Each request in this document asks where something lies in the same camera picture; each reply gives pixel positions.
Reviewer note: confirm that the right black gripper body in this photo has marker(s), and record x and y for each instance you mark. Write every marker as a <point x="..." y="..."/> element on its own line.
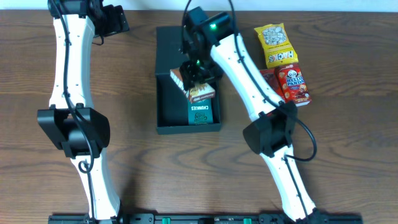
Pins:
<point x="195" y="74"/>

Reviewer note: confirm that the brown Pocky box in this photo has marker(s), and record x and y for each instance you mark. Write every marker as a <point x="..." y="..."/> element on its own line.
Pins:
<point x="195" y="94"/>

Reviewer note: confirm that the black gift box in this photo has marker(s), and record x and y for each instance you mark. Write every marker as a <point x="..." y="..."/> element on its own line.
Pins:
<point x="172" y="111"/>

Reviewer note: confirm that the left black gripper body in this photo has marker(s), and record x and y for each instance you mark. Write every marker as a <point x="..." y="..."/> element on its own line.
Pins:
<point x="115" y="20"/>

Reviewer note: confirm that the teal Chunkies cookie box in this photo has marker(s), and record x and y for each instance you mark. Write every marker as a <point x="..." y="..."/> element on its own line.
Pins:
<point x="200" y="112"/>

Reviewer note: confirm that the red Hacks candy bag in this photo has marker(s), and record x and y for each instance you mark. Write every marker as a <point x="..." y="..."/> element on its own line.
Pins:
<point x="271" y="79"/>

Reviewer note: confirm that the red Hello Panda box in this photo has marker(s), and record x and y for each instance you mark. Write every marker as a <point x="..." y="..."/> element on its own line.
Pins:
<point x="292" y="84"/>

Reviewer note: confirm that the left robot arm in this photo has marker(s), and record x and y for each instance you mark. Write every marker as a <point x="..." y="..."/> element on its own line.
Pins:
<point x="71" y="122"/>

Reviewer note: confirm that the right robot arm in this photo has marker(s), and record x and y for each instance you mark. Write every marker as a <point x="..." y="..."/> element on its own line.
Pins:
<point x="215" y="47"/>

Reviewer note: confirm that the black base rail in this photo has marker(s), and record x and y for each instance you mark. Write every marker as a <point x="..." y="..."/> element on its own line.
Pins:
<point x="264" y="218"/>

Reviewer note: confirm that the yellow Hacks candy bag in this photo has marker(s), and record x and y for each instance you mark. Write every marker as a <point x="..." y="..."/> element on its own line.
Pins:
<point x="277" y="47"/>

